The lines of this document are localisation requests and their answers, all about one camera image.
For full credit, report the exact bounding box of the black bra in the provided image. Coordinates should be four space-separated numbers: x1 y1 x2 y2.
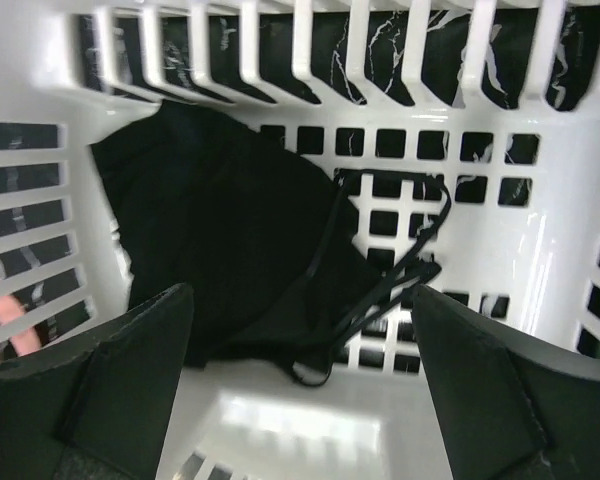
90 101 441 387

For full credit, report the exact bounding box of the pink mesh bra laundry bag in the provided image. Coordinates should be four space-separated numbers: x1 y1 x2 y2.
0 295 42 356

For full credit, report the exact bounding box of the white plastic laundry basket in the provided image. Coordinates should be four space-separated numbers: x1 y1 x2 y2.
0 1 600 479

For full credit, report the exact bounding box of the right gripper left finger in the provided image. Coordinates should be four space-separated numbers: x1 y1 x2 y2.
0 284 194 479

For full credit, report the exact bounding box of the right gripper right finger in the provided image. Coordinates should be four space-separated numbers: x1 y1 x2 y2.
412 286 600 479

